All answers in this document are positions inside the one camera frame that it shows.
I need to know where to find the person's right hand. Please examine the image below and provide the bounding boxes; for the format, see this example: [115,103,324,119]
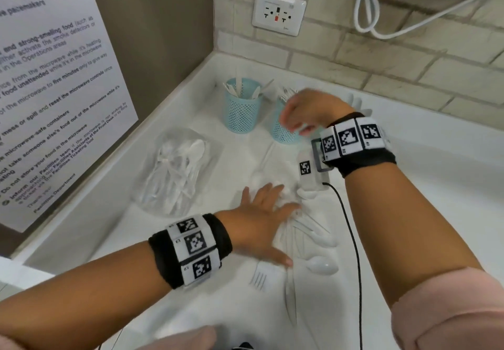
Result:
[280,88,355,138]

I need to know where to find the person's left hand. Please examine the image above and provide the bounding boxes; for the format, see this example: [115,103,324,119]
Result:
[214,182,303,268]

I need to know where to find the bunch of white plastic forks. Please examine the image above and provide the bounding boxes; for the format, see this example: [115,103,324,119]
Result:
[275,85,300,102]

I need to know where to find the teal mesh cup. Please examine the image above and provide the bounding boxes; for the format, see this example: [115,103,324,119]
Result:
[224,77,264,134]
[270,100,304,145]

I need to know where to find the pile of white plastic cutlery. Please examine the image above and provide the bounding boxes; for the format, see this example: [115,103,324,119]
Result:
[248,140,339,327]

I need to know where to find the bunch of white plastic knives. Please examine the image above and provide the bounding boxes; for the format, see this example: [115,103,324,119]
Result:
[222,77,275,101]

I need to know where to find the clear plastic bag of cutlery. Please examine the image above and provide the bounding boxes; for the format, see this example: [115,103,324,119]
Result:
[132,127,223,217]

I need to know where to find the person's left forearm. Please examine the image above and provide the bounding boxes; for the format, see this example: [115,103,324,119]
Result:
[0,239,174,350]

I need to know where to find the person's right forearm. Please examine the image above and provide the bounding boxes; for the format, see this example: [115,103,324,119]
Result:
[344,163,483,311]

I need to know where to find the person's pink left sleeve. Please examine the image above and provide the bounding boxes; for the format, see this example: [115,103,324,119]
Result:
[0,326,217,350]

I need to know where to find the person's pink sleeve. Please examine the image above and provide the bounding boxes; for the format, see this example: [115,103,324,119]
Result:
[391,267,504,350]
[0,326,217,350]

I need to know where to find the person's pink right sleeve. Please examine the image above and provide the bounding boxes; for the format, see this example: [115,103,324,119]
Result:
[391,267,504,350]

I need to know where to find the black right wrist band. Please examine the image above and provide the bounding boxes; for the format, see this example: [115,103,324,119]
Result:
[311,112,397,179]

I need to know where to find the white printed notice poster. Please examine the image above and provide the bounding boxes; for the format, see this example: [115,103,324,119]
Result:
[0,0,139,233]

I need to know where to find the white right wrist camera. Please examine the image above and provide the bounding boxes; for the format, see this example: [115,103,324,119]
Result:
[296,148,331,192]

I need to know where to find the white wall power outlet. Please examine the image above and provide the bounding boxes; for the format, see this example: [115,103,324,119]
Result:
[251,0,307,37]

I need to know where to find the black right camera cable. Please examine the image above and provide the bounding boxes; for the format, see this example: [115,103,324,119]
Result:
[322,182,363,350]

